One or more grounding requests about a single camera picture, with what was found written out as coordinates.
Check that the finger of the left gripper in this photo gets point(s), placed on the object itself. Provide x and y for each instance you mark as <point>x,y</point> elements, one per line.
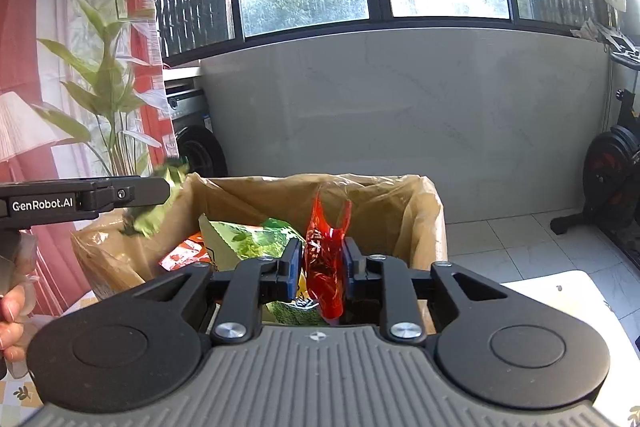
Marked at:
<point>135,191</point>

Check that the red transparent snack wrapper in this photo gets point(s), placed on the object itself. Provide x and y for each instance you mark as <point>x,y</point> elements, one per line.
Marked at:
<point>323,259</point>

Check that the black exercise bike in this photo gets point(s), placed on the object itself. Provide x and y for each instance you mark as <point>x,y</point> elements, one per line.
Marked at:
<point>610,181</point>

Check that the small green snack packet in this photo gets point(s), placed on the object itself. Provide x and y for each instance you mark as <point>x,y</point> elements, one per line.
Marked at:
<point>146,221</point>

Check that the cardboard box with plastic liner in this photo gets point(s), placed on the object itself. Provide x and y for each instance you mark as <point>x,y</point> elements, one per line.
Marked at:
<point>399,216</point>

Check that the green chips bag in box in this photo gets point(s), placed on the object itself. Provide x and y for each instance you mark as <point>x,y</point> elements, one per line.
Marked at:
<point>229,243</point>

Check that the red patterned curtain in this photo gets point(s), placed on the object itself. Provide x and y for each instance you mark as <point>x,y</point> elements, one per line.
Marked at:
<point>82,90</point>

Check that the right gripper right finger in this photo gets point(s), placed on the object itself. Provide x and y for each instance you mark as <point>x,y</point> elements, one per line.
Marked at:
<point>382,291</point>

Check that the black round appliance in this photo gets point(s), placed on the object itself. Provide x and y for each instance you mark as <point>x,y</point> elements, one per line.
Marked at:
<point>202,151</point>

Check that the person's left hand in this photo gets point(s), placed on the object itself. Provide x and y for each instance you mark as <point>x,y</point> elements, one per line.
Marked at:
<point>16,306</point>

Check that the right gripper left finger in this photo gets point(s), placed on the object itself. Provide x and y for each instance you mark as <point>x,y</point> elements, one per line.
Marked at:
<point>241,293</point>

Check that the checkered floral tablecloth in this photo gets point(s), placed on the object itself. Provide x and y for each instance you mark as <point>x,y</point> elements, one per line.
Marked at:
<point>19,397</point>

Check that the green snack bag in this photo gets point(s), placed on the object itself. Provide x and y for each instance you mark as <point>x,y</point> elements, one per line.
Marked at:
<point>300,312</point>

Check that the red white snack bag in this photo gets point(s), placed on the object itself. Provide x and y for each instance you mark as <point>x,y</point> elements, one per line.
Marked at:
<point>191,250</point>

